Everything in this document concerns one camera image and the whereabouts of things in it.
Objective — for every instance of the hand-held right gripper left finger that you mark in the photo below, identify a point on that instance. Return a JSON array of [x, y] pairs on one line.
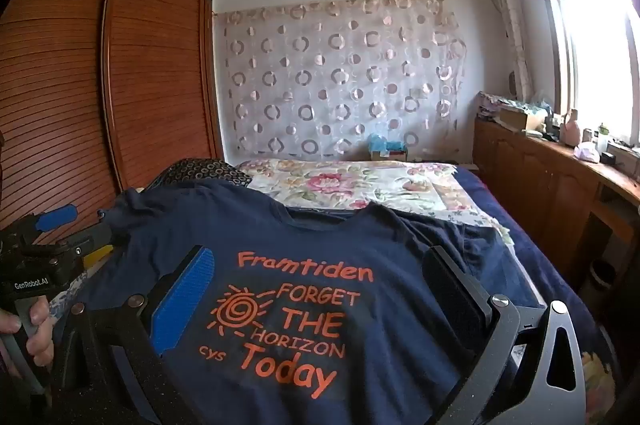
[[182, 300]]

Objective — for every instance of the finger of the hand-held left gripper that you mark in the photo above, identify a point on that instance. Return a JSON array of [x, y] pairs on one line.
[[95, 236], [57, 215]]

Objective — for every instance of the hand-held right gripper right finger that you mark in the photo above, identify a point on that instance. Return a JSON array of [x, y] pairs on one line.
[[452, 300]]

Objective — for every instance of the navy t-shirt with orange print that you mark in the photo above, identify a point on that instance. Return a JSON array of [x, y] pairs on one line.
[[300, 230]]

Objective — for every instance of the person's left hand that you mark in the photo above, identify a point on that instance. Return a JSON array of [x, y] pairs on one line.
[[42, 342]]

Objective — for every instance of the navy blanket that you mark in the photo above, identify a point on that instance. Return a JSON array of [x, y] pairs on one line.
[[540, 255]]

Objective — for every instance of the dark patterned pillow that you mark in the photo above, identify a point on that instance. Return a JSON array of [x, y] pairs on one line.
[[200, 172]]

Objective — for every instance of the wooden side cabinet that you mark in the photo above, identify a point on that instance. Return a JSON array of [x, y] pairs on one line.
[[540, 185]]

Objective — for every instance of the dark waste bin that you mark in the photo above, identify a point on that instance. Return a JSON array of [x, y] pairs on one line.
[[602, 277]]

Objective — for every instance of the brown slatted wooden wardrobe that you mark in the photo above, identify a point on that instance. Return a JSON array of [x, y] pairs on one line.
[[150, 80]]

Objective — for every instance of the blue box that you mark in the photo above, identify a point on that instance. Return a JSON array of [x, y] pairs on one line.
[[385, 148]]

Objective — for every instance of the pink floral blanket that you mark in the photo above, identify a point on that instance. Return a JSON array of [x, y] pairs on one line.
[[325, 180]]

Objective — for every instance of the cardboard box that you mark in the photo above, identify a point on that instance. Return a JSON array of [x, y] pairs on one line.
[[520, 117]]

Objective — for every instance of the stack of folded floral fabrics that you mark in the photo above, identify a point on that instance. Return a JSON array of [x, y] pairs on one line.
[[492, 105]]

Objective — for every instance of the lavender tissue pack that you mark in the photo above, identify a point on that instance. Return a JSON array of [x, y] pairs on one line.
[[587, 151]]

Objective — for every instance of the small black box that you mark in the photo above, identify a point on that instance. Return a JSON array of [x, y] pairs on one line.
[[609, 158]]

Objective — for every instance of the white bottle with green cap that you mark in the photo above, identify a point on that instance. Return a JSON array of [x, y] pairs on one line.
[[603, 137]]

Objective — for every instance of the sheer curtain with circle pattern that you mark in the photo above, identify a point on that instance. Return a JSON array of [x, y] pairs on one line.
[[325, 80]]

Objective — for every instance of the white window curtain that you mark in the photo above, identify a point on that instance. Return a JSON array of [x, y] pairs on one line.
[[510, 20]]

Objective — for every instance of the window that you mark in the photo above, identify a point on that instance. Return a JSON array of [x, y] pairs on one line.
[[600, 55]]

